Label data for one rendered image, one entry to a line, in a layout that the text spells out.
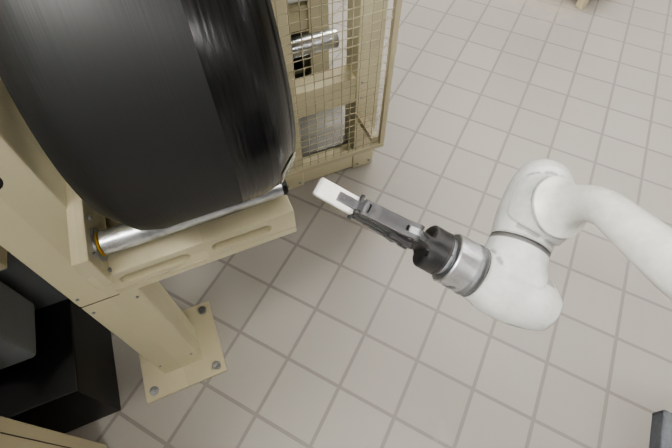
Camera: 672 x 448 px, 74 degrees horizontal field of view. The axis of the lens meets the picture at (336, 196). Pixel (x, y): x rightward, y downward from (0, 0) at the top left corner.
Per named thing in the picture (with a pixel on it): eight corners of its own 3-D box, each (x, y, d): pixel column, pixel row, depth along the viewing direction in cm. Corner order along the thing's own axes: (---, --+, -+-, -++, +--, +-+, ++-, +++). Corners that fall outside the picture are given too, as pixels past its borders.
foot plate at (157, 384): (148, 404, 146) (145, 402, 144) (135, 329, 160) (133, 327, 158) (227, 370, 152) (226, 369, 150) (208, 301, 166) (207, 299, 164)
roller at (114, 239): (95, 233, 80) (104, 256, 80) (87, 233, 76) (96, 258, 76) (280, 173, 88) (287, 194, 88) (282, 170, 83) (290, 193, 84)
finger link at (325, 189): (350, 214, 71) (351, 214, 70) (312, 193, 70) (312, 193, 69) (359, 198, 71) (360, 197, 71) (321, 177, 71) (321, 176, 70)
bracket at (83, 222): (97, 291, 78) (70, 266, 70) (78, 136, 99) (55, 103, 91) (117, 284, 79) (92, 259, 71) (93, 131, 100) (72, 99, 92)
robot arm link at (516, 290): (446, 299, 78) (473, 232, 81) (519, 338, 79) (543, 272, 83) (479, 302, 67) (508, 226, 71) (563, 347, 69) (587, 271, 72)
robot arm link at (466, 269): (449, 293, 77) (420, 278, 77) (470, 246, 79) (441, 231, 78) (475, 299, 68) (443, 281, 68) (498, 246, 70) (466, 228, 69)
